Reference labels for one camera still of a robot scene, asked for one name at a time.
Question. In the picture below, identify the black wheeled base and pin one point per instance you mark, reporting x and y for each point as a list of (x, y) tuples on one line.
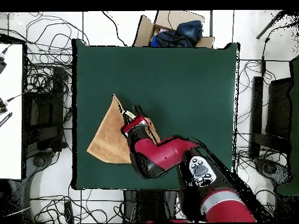
[(271, 170)]

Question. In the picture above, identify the black slotted strip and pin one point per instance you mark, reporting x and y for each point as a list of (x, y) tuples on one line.
[(5, 119)]

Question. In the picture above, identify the black power strip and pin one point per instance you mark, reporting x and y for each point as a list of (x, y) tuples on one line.
[(69, 212)]

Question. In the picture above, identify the black equipment stand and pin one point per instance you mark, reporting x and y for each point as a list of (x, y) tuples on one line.
[(44, 112)]

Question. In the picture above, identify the grey round base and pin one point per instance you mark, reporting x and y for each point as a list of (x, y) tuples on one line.
[(38, 161)]

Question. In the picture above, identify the dark navy garment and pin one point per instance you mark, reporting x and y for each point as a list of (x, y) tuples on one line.
[(170, 40)]

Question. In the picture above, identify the dark green table cloth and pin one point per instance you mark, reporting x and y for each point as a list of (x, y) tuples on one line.
[(163, 81)]

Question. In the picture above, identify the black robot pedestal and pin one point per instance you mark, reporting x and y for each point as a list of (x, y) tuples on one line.
[(149, 207)]

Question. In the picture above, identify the black monitor stand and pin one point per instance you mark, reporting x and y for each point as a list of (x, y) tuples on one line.
[(279, 109)]

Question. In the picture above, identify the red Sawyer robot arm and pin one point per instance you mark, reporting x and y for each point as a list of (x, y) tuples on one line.
[(158, 151)]

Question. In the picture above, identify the small black device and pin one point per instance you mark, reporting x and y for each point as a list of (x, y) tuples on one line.
[(2, 107)]

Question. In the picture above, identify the brown cardboard box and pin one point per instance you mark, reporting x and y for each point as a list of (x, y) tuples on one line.
[(144, 32)]

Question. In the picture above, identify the black slanted bar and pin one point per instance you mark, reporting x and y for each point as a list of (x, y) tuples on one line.
[(268, 25)]

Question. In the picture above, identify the orange terry towel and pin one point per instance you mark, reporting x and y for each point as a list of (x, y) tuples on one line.
[(109, 140)]

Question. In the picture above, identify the blue denim garment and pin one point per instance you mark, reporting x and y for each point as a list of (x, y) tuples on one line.
[(190, 29)]

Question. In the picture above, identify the white side table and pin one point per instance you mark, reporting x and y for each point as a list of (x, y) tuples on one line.
[(11, 140)]

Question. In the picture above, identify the pink garment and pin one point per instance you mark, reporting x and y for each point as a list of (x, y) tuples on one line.
[(161, 30)]

